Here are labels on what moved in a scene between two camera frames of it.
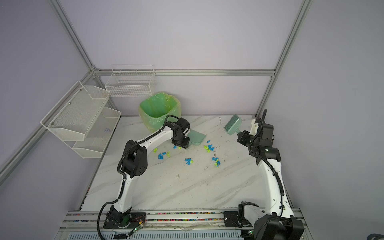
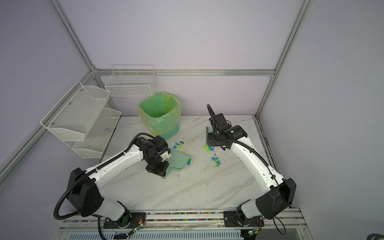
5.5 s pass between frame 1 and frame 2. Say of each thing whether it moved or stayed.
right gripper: moved
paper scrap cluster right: stayed
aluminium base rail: stayed
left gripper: moved
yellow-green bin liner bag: stayed
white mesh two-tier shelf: stayed
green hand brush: moved
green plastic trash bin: stayed
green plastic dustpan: moved
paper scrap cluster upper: stayed
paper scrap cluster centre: stayed
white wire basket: stayed
